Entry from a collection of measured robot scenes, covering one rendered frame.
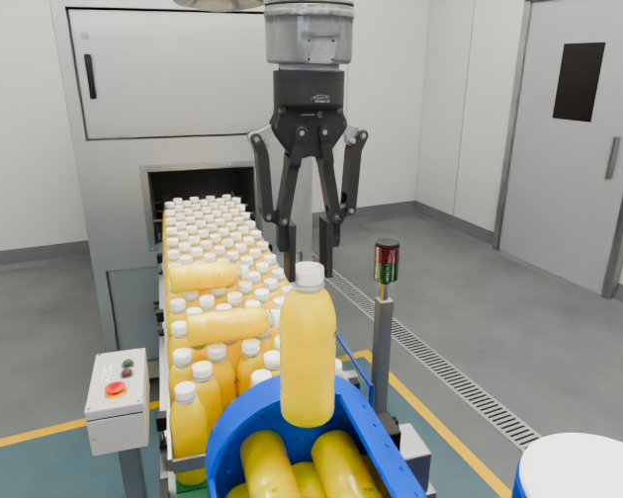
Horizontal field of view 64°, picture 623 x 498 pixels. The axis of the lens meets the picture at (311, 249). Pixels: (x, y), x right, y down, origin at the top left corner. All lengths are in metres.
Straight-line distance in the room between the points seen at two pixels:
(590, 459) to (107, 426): 0.86
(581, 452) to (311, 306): 0.63
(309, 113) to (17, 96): 4.41
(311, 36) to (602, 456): 0.86
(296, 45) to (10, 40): 4.42
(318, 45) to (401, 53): 5.28
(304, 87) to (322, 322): 0.27
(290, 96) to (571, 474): 0.78
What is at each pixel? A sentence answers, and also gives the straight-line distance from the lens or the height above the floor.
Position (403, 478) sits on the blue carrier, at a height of 1.20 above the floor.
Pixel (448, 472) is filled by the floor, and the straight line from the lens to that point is 2.48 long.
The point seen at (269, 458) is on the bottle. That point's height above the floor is 1.14.
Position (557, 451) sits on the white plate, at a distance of 1.06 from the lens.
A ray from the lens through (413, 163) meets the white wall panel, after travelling 6.02.
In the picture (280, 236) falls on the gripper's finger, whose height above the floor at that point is 1.50.
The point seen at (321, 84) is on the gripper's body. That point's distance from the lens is 0.52.
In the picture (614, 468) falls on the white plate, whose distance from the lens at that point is 1.06.
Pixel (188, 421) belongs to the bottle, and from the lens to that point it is 1.02.
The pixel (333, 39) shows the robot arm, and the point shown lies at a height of 1.70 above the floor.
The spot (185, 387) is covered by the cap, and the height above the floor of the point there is 1.11.
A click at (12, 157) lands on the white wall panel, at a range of 4.94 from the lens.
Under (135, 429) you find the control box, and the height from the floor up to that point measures 1.04.
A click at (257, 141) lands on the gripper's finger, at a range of 0.54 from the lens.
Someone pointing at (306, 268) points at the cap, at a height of 1.45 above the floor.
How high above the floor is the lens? 1.68
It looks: 20 degrees down
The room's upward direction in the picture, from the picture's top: straight up
